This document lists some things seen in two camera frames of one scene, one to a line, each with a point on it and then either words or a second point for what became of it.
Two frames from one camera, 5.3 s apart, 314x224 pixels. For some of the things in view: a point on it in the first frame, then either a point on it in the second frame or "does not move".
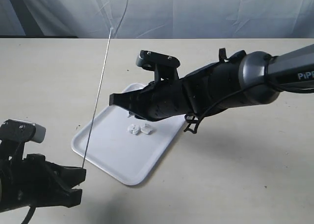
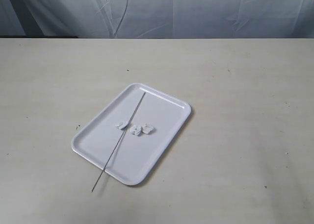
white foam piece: [134, 129] does not move
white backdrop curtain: [158, 13] does not move
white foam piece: [146, 129] does not move
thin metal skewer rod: [94, 110] -> [118, 142]
